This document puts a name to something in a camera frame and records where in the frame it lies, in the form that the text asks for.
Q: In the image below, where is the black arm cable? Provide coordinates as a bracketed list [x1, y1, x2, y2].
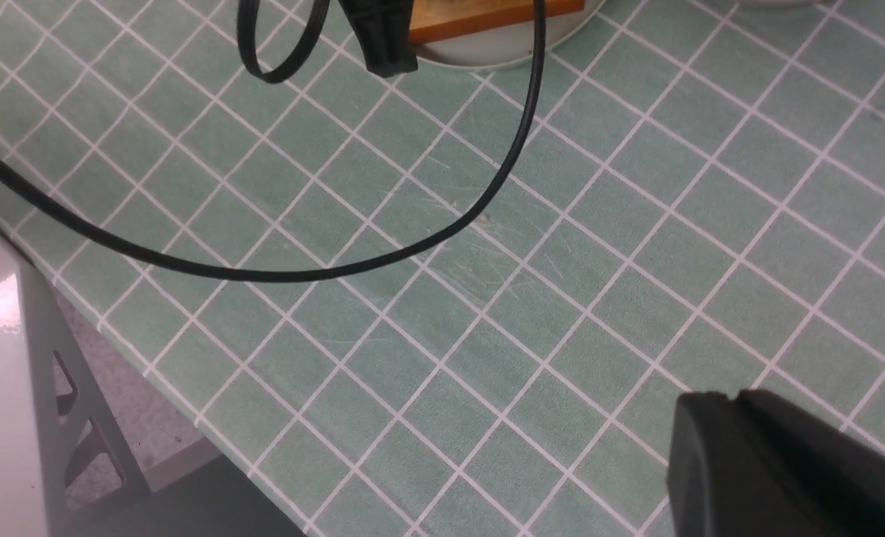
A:
[0, 0, 547, 283]

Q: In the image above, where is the green checkered tablecloth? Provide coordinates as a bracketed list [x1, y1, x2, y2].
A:
[0, 1, 885, 536]

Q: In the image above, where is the white table frame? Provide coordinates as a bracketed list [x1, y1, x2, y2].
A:
[0, 201, 223, 537]

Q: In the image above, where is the pale green centre plate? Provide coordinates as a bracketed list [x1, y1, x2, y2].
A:
[414, 1, 605, 71]

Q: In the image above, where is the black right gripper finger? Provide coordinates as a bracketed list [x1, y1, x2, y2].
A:
[666, 389, 885, 536]

